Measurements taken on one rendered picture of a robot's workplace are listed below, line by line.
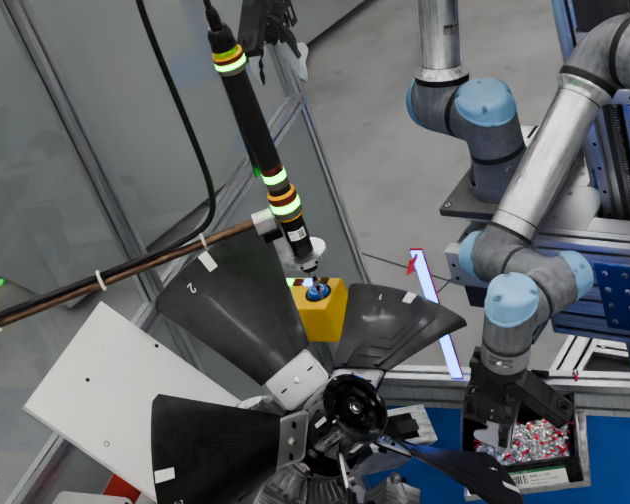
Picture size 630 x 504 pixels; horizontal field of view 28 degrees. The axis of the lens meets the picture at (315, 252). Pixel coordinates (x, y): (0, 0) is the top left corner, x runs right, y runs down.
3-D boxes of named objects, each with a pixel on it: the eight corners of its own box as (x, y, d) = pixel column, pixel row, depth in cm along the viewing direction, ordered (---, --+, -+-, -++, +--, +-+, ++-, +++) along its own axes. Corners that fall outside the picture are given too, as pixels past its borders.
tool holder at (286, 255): (277, 281, 192) (256, 231, 186) (268, 258, 197) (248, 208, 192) (331, 260, 192) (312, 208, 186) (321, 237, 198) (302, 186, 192)
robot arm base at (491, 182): (489, 160, 278) (479, 122, 273) (552, 163, 269) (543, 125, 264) (460, 200, 269) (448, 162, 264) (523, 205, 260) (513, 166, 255)
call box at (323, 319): (271, 346, 260) (254, 307, 254) (289, 314, 267) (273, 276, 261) (340, 348, 253) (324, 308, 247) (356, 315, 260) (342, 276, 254)
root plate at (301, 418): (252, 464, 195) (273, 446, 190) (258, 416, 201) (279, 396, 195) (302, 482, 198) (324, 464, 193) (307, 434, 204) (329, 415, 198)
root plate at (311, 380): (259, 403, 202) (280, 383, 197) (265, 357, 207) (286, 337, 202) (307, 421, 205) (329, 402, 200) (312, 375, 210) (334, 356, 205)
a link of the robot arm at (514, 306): (554, 286, 183) (513, 313, 179) (546, 340, 191) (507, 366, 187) (515, 259, 188) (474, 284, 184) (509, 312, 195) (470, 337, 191)
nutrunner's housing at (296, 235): (301, 280, 194) (198, 19, 169) (296, 267, 198) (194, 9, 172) (324, 270, 194) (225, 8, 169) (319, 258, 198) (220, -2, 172)
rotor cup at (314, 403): (275, 463, 200) (314, 429, 191) (285, 386, 209) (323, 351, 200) (353, 491, 205) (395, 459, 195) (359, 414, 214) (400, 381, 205)
